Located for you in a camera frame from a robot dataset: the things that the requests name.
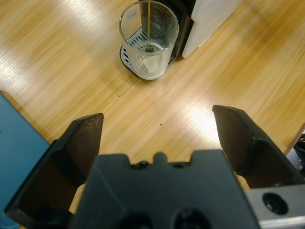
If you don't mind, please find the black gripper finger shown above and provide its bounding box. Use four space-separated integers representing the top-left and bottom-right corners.
212 104 305 189
3 113 105 229

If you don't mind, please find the clear drinking glass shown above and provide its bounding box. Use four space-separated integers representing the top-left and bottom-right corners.
119 0 180 81

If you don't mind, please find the white capsule coffee machine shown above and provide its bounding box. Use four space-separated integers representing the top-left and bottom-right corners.
119 0 242 81

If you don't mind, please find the teal plastic tray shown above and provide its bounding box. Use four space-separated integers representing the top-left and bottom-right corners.
0 92 51 229

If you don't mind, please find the dark bag-like object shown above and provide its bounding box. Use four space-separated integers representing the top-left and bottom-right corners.
294 133 305 170

